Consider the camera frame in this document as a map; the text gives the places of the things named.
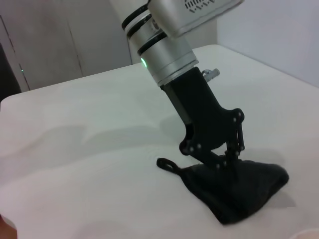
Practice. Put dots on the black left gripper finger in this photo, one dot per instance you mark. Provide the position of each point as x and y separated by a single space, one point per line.
240 139
214 160

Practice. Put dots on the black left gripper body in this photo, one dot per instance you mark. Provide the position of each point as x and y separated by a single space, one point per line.
199 104

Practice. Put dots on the dark rag with loop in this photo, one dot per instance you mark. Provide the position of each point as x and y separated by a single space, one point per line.
236 199

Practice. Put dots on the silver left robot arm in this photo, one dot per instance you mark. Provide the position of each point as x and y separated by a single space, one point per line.
164 54

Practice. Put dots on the dark background cabinet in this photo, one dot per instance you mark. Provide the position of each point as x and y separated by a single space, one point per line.
7 74

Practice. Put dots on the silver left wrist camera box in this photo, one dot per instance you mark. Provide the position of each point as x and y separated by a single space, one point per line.
189 12

